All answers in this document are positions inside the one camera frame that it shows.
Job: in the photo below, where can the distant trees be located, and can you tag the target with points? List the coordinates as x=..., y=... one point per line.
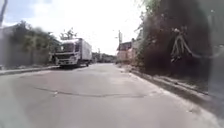
x=104, y=58

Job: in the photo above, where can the red building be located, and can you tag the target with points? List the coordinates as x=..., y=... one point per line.
x=125, y=51

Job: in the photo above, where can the pole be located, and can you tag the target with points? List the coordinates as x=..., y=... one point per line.
x=119, y=37

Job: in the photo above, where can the white box truck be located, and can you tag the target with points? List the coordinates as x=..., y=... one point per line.
x=71, y=52

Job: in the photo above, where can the grey concrete road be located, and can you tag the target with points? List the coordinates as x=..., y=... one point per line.
x=100, y=106

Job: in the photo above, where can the dark overgrown bank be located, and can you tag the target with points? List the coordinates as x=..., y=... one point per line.
x=173, y=36

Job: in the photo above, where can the roadside dirt verge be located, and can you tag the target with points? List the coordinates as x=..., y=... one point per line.
x=180, y=85

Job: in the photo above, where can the raised kerb strip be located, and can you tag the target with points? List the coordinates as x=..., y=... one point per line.
x=23, y=69

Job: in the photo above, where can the trees behind wall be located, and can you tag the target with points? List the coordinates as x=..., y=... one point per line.
x=31, y=35

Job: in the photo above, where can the grey wall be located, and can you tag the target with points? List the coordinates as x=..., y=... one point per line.
x=20, y=55

